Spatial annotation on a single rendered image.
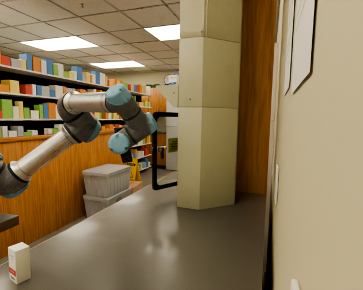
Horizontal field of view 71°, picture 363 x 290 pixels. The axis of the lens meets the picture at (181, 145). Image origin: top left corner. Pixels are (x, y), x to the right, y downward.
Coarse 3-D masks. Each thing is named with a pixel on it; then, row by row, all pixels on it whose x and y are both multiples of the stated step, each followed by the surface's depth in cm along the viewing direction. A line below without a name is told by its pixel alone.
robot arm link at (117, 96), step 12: (120, 84) 84; (60, 96) 105; (72, 96) 101; (84, 96) 96; (96, 96) 91; (108, 96) 82; (120, 96) 82; (132, 96) 86; (60, 108) 105; (72, 108) 102; (84, 108) 96; (96, 108) 92; (108, 108) 87; (120, 108) 84; (132, 108) 85
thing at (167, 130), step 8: (176, 112) 134; (160, 120) 127; (168, 120) 131; (176, 120) 135; (160, 128) 128; (168, 128) 131; (176, 128) 135; (152, 136) 125; (160, 136) 128; (168, 136) 132; (176, 136) 136; (152, 144) 126; (160, 144) 129; (168, 144) 132; (176, 144) 136; (152, 152) 126; (168, 152) 133; (176, 152) 137; (152, 160) 127; (160, 160) 130; (168, 160) 133; (176, 160) 137; (152, 168) 127; (160, 168) 130; (168, 168) 134; (176, 168) 138; (152, 176) 127; (160, 176) 130; (168, 176) 134; (176, 176) 139; (152, 184) 128; (160, 184) 131
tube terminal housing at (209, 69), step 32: (192, 64) 111; (224, 64) 115; (192, 96) 113; (224, 96) 116; (192, 128) 114; (224, 128) 118; (192, 160) 116; (224, 160) 120; (192, 192) 117; (224, 192) 122
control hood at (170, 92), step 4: (156, 88) 118; (160, 88) 117; (164, 88) 117; (168, 88) 116; (172, 88) 115; (176, 88) 115; (160, 92) 118; (164, 92) 117; (168, 92) 116; (172, 92) 116; (176, 92) 115; (164, 96) 117; (168, 96) 116; (172, 96) 116; (176, 96) 115; (168, 100) 117; (172, 100) 116; (176, 100) 115; (172, 104) 116; (176, 104) 116
